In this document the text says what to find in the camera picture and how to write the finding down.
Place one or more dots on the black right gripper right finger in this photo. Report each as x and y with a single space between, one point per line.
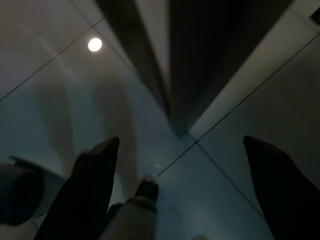
282 195

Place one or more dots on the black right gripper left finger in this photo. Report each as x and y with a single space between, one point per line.
85 195

